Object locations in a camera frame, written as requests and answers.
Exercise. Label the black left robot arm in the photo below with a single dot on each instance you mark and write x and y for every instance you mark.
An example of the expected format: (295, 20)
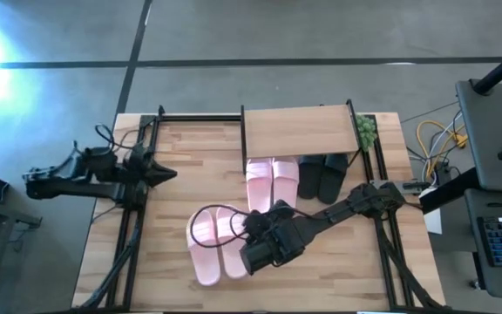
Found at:
(72, 188)

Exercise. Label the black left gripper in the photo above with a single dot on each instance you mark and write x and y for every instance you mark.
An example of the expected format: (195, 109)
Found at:
(131, 176)

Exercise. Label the black slanted pole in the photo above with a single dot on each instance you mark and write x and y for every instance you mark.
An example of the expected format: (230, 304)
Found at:
(501, 67)

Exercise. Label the black desk beam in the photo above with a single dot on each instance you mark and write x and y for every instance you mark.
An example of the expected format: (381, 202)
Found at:
(447, 194)

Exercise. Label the dark grey desk top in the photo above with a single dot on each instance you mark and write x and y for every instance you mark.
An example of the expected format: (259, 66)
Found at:
(495, 131)

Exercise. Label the grey keyboard desk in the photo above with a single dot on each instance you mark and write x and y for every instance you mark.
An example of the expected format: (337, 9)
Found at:
(495, 202)

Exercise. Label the white box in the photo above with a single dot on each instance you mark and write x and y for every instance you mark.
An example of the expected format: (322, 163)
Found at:
(433, 220)

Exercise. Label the green artificial plant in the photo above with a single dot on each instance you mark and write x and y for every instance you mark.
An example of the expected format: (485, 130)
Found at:
(366, 131)

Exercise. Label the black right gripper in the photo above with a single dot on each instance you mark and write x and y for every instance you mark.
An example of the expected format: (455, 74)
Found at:
(262, 224)

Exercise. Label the black aluminium table frame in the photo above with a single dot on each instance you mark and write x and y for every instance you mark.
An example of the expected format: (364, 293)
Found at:
(198, 118)

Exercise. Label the wooden shelf with black frame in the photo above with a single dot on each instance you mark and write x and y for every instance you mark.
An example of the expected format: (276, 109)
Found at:
(299, 131)

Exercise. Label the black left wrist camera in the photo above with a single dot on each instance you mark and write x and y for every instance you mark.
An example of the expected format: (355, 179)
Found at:
(137, 153)

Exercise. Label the black power adapter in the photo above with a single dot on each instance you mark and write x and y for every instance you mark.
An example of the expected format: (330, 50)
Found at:
(442, 172)

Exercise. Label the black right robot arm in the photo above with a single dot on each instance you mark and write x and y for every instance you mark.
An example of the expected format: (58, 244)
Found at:
(329, 213)

